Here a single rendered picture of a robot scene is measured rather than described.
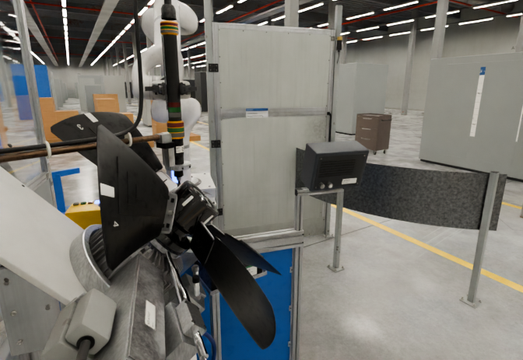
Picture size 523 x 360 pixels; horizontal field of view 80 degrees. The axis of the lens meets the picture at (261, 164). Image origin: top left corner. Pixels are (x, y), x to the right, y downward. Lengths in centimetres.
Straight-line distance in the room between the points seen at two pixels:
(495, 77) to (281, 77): 455
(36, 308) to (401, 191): 217
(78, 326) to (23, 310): 30
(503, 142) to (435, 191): 424
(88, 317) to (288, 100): 251
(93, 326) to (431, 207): 224
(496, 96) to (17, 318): 656
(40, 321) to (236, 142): 216
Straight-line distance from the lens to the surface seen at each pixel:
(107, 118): 92
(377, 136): 750
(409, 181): 244
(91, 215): 127
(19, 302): 84
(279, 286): 159
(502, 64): 667
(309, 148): 138
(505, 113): 661
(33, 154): 71
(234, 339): 169
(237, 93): 272
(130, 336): 55
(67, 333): 58
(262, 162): 286
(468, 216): 258
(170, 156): 84
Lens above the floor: 149
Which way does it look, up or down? 14 degrees down
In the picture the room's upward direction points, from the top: straight up
